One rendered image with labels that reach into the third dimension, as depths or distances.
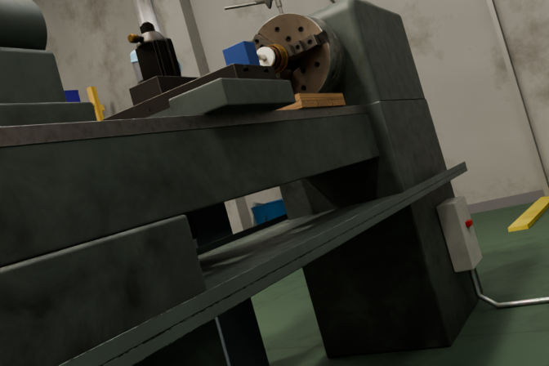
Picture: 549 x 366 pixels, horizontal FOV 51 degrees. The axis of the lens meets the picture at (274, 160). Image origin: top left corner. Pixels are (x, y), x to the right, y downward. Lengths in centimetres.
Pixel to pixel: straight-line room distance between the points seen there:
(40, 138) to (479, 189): 443
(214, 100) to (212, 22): 518
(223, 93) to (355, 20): 98
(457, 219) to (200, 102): 131
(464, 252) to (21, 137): 174
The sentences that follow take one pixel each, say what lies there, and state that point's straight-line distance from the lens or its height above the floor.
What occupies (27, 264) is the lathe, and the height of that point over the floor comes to 67.
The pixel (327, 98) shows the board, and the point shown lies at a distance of 171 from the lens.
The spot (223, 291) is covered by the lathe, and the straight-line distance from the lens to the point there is 91.
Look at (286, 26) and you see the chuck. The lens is 199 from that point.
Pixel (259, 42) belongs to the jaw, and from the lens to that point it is 199.
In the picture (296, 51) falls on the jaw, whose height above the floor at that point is 108.
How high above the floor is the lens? 69
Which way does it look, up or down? 2 degrees up
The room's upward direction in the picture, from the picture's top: 16 degrees counter-clockwise
